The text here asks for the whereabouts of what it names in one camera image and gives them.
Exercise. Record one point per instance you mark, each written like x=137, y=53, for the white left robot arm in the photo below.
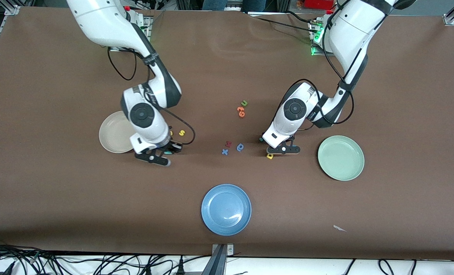
x=349, y=34

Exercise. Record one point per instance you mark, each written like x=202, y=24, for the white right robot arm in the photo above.
x=97, y=19

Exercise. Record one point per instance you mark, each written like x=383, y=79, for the blue letter a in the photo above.
x=239, y=149

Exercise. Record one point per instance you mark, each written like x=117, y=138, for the orange letter g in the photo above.
x=241, y=111

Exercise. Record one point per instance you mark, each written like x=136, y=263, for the beige brown plate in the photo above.
x=114, y=133

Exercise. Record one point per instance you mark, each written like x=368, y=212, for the light green plate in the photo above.
x=341, y=157

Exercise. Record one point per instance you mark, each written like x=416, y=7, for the blue plate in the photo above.
x=226, y=209

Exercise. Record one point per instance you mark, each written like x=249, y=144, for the white paper scrap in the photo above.
x=338, y=228

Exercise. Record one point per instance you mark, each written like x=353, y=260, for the black power plug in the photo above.
x=148, y=270
x=181, y=268

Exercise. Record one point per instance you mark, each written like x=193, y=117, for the red box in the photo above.
x=318, y=4

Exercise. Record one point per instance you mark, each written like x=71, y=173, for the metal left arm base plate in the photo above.
x=318, y=54

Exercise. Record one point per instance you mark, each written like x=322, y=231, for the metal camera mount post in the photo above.
x=219, y=259

